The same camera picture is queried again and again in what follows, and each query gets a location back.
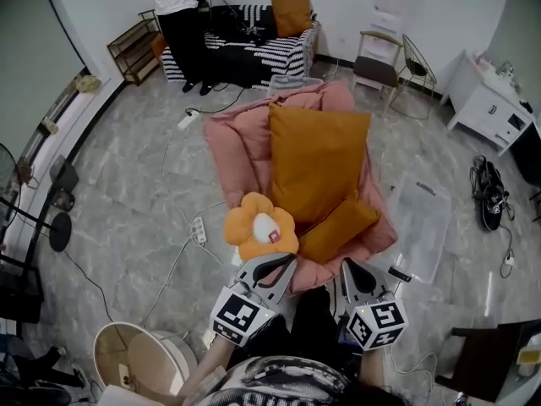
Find black desk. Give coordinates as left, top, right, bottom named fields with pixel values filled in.
left=510, top=119, right=541, bottom=224

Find black white striped sofa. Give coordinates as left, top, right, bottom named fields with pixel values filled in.
left=159, top=3, right=321, bottom=91

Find wooden chair dark seat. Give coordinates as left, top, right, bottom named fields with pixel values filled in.
left=351, top=30, right=405, bottom=116

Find mustard square pillow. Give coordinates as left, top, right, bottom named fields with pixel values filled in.
left=270, top=0, right=314, bottom=39

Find black bag with cables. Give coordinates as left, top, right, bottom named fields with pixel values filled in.
left=469, top=155, right=511, bottom=233

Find white cabinet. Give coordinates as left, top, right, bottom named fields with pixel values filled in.
left=440, top=49, right=538, bottom=157

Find black tripod stand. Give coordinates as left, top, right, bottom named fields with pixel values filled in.
left=195, top=0, right=272, bottom=40

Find small mustard pillow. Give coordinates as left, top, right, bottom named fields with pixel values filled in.
left=297, top=196, right=382, bottom=266

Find gold wire chair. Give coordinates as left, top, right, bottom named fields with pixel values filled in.
left=388, top=33, right=439, bottom=122

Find person's left forearm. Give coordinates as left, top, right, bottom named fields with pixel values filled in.
left=179, top=335, right=238, bottom=399

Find person's patterned shirt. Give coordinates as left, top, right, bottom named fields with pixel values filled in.
left=201, top=355, right=361, bottom=406

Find dark wooden table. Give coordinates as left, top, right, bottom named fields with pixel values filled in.
left=434, top=321, right=541, bottom=404

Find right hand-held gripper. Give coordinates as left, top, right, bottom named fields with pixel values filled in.
left=341, top=257, right=409, bottom=352

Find white wall papers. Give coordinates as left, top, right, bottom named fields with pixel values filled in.
left=370, top=0, right=407, bottom=34

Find gold metal shelf rack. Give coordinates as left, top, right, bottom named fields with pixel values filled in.
left=106, top=8, right=164, bottom=86

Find white power strip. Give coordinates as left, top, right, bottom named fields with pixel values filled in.
left=177, top=109, right=200, bottom=132
left=191, top=215, right=209, bottom=246

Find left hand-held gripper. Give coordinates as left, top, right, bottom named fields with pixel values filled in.
left=210, top=252, right=298, bottom=348

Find round beige stool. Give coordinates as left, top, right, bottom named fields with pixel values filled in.
left=92, top=321, right=199, bottom=399

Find black box speaker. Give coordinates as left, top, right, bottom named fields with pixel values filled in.
left=49, top=154, right=80, bottom=192

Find large mustard pillow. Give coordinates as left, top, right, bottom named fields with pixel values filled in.
left=267, top=102, right=373, bottom=224

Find white plug adapter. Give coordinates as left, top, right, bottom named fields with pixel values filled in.
left=500, top=250, right=516, bottom=279

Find black low shelf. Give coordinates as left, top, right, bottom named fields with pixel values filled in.
left=0, top=250, right=46, bottom=326

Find white power cable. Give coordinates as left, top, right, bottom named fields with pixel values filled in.
left=141, top=133, right=227, bottom=327

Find clear plastic storage bin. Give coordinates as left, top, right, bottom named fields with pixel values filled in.
left=266, top=73, right=326, bottom=98

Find person's right forearm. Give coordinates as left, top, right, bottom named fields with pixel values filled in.
left=358, top=344, right=386, bottom=391

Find person's dark trousers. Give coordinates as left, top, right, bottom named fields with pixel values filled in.
left=248, top=288, right=348, bottom=365

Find yellow white container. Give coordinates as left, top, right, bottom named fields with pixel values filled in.
left=516, top=346, right=537, bottom=376

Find orange flower pillow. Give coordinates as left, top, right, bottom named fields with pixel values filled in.
left=223, top=192, right=301, bottom=264

